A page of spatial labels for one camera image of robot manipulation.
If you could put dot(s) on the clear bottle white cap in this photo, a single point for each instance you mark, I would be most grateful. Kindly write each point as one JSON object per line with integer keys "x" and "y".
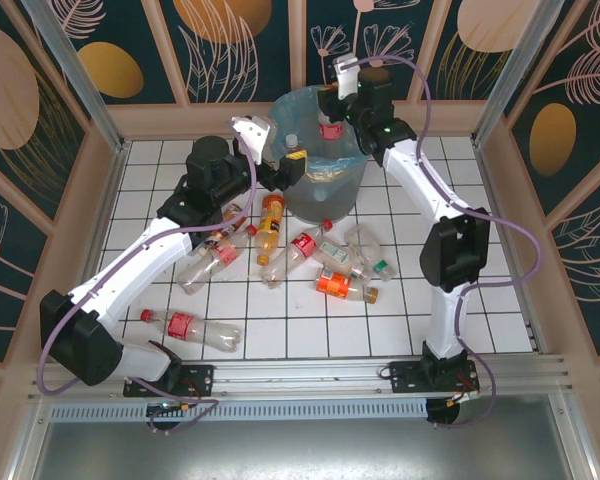
{"x": 291, "y": 143}

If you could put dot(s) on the clear cola bottle red label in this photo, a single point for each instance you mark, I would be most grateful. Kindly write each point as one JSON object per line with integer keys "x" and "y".
{"x": 300, "y": 246}
{"x": 220, "y": 256}
{"x": 331, "y": 131}
{"x": 190, "y": 327}

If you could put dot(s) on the orange juice bottle fruit label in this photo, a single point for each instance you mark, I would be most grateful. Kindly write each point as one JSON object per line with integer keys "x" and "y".
{"x": 270, "y": 220}

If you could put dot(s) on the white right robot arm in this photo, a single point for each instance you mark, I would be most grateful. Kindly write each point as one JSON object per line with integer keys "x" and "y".
{"x": 420, "y": 175}

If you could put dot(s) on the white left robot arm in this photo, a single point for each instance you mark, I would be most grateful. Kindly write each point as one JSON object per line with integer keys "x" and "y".
{"x": 130, "y": 270}

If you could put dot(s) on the grey metal mesh bin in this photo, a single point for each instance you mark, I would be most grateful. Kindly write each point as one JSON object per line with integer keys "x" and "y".
{"x": 320, "y": 197}

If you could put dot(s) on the blue plastic bin liner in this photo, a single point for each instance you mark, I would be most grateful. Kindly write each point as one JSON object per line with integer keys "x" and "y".
{"x": 285, "y": 110}

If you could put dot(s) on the bottle with brown label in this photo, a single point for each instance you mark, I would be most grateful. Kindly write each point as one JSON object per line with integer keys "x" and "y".
{"x": 232, "y": 220}

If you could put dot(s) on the clear bottle green white label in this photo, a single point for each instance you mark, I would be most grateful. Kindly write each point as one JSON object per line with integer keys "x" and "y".
{"x": 337, "y": 255}

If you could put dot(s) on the crushed clear bottle green band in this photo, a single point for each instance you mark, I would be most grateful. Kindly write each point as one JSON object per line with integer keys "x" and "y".
{"x": 362, "y": 241}

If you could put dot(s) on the amber bottle orange label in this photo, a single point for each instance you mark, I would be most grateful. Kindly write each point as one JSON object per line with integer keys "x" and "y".
{"x": 334, "y": 286}

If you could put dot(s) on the steel sheet panel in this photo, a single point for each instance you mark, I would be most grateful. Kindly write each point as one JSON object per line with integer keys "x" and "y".
{"x": 305, "y": 450}

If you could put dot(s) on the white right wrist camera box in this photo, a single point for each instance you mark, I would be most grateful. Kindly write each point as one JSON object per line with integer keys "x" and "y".
{"x": 345, "y": 77}

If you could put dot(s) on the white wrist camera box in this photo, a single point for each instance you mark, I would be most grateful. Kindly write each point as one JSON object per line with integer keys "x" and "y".
{"x": 345, "y": 77}
{"x": 252, "y": 135}

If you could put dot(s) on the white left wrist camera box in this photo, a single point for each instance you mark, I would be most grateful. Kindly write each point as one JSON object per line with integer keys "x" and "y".
{"x": 252, "y": 135}

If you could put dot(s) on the aluminium frame post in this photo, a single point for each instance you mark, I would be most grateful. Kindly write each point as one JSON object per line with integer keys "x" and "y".
{"x": 75, "y": 65}
{"x": 522, "y": 65}

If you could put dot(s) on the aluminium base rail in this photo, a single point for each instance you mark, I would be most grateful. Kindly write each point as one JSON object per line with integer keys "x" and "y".
{"x": 305, "y": 375}

